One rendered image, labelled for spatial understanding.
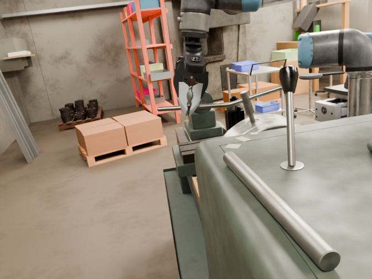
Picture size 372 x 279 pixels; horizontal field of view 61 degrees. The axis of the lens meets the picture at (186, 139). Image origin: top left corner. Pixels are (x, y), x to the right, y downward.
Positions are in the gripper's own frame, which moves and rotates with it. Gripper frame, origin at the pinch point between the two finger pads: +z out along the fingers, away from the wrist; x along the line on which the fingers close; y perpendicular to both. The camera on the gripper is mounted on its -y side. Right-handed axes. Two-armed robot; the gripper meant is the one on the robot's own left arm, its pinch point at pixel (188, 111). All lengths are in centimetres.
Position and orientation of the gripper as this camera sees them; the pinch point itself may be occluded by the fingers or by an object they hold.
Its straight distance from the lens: 84.8
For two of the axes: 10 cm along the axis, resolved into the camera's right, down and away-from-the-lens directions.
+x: -9.9, -0.4, -1.5
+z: -0.8, 9.6, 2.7
